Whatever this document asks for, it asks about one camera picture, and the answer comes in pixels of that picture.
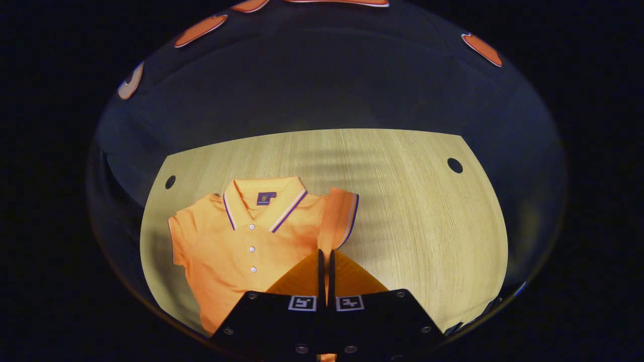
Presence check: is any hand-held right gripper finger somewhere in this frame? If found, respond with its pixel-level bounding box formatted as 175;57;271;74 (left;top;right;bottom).
327;249;447;361
209;249;328;361

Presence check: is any orange T-shirt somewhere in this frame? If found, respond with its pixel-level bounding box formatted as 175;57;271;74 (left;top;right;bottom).
168;176;360;336

